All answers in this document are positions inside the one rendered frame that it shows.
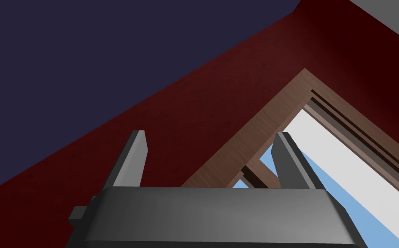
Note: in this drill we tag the brown wooden framed window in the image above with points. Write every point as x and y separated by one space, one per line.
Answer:
330 151

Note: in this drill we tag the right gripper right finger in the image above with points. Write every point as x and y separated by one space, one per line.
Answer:
294 165

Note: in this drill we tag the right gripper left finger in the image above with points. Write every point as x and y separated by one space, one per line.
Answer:
130 165

